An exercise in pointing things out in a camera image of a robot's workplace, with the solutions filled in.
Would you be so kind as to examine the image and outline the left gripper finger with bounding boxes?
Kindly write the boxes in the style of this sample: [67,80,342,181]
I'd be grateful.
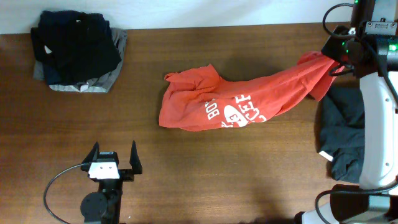
[129,141,142,174]
[82,142,100,163]

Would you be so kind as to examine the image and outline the red printed t-shirt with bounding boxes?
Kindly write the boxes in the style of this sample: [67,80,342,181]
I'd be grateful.
[159,52,338,131]

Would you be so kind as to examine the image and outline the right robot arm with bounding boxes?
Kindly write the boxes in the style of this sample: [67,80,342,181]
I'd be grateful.
[294,0,397,224]

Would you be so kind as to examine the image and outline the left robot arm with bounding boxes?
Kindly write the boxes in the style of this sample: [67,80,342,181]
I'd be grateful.
[80,142,142,224]

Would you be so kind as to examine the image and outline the grey folded garment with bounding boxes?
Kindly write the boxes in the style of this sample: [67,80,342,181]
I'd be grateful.
[49,28,127,93]

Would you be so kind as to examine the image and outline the dark grey t-shirt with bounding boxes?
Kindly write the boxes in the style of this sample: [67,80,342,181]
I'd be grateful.
[318,86,365,184]

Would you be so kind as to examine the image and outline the navy folded garment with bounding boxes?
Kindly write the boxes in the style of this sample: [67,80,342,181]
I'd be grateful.
[43,64,69,85]

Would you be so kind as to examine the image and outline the black folded garment on pile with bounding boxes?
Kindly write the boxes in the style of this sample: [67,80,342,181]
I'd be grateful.
[30,11,121,85]

